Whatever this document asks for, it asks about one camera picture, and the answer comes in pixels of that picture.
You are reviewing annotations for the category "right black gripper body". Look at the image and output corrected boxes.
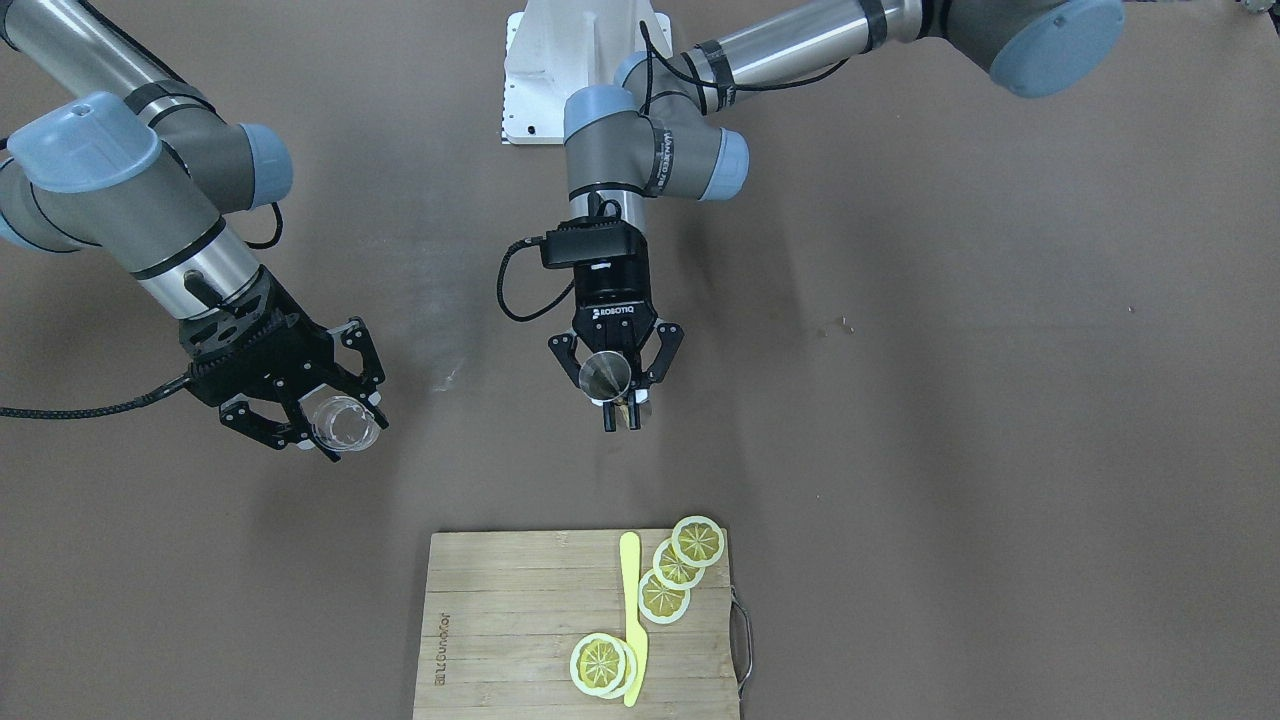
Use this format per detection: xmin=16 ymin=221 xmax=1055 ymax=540
xmin=179 ymin=270 xmax=344 ymax=421

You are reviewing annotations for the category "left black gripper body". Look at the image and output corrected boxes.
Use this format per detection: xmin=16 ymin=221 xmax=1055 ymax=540
xmin=562 ymin=255 xmax=664 ymax=386

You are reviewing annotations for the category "steel jigger measuring cup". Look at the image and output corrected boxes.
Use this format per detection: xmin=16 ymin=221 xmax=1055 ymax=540
xmin=579 ymin=350 xmax=632 ymax=404

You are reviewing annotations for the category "clear glass shaker cup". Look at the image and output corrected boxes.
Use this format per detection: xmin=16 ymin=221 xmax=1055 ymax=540
xmin=302 ymin=392 xmax=381 ymax=454

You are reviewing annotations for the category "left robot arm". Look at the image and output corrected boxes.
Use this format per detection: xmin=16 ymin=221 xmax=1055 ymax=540
xmin=529 ymin=1 xmax=1125 ymax=432

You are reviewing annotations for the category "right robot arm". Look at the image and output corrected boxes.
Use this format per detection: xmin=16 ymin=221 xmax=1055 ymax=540
xmin=3 ymin=1 xmax=388 ymax=461

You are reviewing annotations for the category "wooden cutting board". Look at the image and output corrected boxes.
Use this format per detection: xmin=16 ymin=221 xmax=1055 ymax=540
xmin=413 ymin=529 xmax=751 ymax=719

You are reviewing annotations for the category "lemon slice under knife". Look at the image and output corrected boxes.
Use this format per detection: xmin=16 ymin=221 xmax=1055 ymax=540
xmin=570 ymin=633 xmax=637 ymax=700

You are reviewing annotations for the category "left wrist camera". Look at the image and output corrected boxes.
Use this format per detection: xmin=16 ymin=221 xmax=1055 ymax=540
xmin=540 ymin=217 xmax=645 ymax=269

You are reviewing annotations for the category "lemon slice near handle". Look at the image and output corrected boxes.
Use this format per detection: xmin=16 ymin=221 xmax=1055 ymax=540
xmin=671 ymin=515 xmax=727 ymax=568

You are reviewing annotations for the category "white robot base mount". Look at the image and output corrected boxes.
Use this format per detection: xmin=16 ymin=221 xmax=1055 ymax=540
xmin=500 ymin=1 xmax=672 ymax=146

